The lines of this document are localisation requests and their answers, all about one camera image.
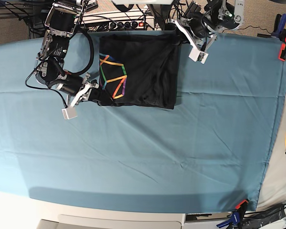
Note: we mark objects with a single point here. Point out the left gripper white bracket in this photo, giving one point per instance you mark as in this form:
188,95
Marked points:
200,46

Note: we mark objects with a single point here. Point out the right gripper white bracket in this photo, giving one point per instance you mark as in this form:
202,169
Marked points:
78,89

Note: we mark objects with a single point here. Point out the dark grey T-shirt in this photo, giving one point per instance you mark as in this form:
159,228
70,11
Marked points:
137,70

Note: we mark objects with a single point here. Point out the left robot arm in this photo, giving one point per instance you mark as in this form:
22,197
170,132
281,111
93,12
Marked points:
199,26

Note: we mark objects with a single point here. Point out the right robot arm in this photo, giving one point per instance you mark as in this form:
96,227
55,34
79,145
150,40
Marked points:
62,23

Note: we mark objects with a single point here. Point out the white power strip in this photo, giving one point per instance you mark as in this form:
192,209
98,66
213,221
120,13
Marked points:
99,23

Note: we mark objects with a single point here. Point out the orange black clamp upper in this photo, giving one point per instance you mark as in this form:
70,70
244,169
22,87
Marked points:
282,52

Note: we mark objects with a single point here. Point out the teal table cloth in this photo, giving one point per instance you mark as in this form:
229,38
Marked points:
206,155

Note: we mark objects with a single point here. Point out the white tray bottom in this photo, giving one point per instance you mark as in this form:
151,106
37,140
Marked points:
74,222

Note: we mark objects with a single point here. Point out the blue orange clamp lower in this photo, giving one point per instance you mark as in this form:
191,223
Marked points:
236,218

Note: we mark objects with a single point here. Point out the blue handled clamp top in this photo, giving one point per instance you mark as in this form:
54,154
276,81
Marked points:
279,25

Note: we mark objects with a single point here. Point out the black bag with cables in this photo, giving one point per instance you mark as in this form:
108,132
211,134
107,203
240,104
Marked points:
256,220

